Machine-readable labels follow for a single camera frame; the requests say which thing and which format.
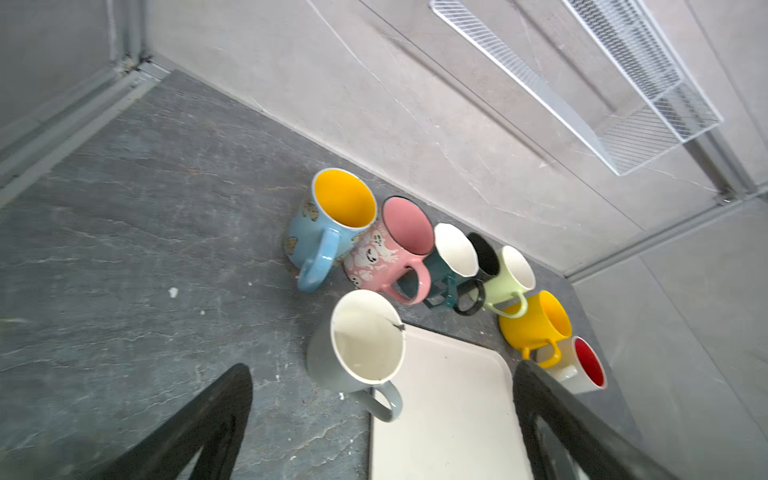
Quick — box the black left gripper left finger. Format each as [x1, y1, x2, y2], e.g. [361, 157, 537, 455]
[86, 363, 253, 479]

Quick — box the black mug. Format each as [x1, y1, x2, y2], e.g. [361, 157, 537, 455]
[453, 232, 500, 316]

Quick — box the grey mug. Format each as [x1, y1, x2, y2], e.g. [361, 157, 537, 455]
[306, 289, 406, 423]

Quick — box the beige plastic tray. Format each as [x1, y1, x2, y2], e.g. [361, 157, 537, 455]
[369, 326, 533, 479]

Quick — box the light green mug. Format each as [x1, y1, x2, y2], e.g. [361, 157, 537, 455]
[482, 245, 536, 319]

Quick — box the white mug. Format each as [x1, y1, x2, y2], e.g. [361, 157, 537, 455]
[545, 335, 607, 395]

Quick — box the white wire mesh basket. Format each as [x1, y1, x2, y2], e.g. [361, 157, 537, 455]
[429, 1, 723, 176]

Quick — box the pink ghost pattern mug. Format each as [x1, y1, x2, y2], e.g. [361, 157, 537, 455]
[343, 195, 435, 305]

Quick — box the blue butterfly mug yellow inside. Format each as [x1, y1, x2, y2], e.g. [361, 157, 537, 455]
[283, 168, 378, 293]

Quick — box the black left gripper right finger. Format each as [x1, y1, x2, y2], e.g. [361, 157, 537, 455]
[512, 360, 675, 479]

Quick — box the dark green mug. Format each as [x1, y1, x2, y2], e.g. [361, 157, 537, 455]
[423, 223, 486, 316]

